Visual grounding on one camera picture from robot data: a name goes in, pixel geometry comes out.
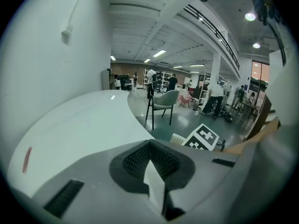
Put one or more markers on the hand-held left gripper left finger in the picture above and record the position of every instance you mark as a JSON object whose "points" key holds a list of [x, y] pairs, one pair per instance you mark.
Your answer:
{"points": [[93, 178]]}

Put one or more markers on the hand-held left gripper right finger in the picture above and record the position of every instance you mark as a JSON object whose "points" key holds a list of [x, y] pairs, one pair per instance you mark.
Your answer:
{"points": [[205, 171]]}

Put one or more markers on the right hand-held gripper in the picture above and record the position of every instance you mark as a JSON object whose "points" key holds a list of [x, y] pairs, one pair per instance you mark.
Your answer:
{"points": [[202, 136]]}

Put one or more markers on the pink makeup brush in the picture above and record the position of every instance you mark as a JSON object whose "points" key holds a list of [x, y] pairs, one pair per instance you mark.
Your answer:
{"points": [[26, 160]]}

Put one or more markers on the person's right forearm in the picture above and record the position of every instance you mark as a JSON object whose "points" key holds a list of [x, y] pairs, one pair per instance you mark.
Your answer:
{"points": [[268, 129]]}

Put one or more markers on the black roller skates heap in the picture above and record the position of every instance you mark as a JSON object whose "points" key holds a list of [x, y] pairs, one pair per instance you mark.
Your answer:
{"points": [[224, 113]]}

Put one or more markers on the pink armchair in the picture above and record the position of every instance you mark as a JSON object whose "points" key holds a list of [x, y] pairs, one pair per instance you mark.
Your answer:
{"points": [[185, 99]]}

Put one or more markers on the grey chair black legs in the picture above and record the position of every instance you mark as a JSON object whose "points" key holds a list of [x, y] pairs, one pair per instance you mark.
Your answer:
{"points": [[163, 99]]}

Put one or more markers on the white shelving unit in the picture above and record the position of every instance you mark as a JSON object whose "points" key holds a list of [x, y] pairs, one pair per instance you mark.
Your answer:
{"points": [[163, 78]]}

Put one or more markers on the ceiling tube light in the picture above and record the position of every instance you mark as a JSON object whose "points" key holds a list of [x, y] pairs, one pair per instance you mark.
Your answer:
{"points": [[147, 60], [159, 53]]}

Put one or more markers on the white office desk with monitors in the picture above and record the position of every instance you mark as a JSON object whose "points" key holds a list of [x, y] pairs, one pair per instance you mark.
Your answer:
{"points": [[126, 80]]}

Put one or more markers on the grey open cabinet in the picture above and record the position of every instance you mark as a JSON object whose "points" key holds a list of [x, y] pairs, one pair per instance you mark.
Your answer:
{"points": [[108, 79]]}

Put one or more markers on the black mezzanine railing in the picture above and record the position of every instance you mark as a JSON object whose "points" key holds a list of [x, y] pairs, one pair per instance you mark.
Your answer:
{"points": [[219, 36]]}

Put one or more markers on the round ceiling lamp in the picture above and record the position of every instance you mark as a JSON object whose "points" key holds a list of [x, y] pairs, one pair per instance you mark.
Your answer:
{"points": [[256, 45], [250, 16]]}

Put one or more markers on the white wall junction box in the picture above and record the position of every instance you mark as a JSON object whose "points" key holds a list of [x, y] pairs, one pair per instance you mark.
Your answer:
{"points": [[67, 34]]}

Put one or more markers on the white wall conduit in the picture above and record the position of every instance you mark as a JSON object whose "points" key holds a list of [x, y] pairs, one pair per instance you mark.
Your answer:
{"points": [[78, 6]]}

